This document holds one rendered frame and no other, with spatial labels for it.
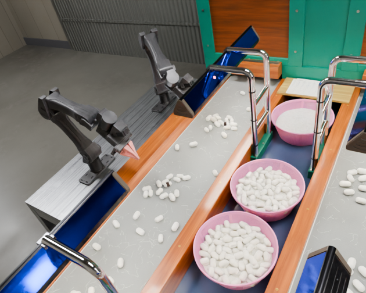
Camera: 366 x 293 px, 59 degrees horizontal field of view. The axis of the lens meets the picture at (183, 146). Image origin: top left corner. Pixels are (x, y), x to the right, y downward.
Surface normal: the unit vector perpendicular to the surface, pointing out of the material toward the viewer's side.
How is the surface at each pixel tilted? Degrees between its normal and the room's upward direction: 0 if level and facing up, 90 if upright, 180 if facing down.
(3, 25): 90
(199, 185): 0
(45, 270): 58
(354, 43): 90
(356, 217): 0
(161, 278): 0
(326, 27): 90
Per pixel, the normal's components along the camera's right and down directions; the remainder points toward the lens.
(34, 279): 0.61, -0.22
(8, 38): 0.83, 0.22
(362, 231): -0.18, -0.75
